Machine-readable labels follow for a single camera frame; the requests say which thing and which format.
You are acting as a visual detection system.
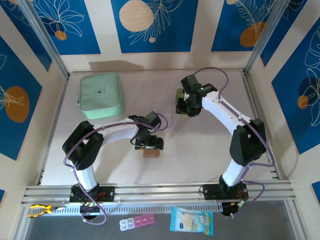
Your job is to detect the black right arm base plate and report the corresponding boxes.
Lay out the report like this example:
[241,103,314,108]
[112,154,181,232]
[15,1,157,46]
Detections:
[201,183,249,201]

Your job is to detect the black cable adapter box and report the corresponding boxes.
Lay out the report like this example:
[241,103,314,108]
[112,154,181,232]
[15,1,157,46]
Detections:
[221,201,242,218]
[79,200,101,221]

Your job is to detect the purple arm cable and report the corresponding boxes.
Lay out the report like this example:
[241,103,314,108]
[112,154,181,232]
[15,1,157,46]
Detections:
[63,112,169,226]
[193,66,275,218]

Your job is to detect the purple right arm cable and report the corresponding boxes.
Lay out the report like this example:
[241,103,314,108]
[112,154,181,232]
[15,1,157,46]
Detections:
[193,66,275,218]

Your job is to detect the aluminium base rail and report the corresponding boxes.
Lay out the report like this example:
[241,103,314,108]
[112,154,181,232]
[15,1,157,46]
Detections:
[21,180,297,206]

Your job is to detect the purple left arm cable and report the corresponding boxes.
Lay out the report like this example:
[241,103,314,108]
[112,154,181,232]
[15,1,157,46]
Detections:
[63,112,169,226]

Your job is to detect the slotted grey cable duct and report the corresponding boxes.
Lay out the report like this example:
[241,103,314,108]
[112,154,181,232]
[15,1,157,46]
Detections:
[51,202,224,216]

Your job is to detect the blue wet wipes packet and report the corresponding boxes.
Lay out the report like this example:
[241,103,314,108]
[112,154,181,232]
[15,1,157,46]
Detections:
[169,206,215,237]

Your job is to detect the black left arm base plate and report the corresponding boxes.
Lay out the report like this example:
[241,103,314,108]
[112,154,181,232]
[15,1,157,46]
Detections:
[69,184,116,203]

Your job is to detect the mint green zip pouch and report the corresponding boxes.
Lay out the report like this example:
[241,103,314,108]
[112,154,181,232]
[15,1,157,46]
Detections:
[76,72,126,120]

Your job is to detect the aluminium table side rail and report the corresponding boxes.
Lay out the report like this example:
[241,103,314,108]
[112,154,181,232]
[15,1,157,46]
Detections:
[241,71,287,181]
[36,73,71,186]

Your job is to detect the aluminium frame post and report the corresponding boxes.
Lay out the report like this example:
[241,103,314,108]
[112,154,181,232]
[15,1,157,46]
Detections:
[18,0,70,80]
[244,0,293,76]

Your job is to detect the pink and white pill organizer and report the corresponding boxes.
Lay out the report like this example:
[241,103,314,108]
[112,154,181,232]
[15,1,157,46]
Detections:
[119,213,156,232]

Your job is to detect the yellow handled pliers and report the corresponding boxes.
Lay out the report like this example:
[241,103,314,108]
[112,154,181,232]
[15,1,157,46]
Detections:
[27,203,65,218]

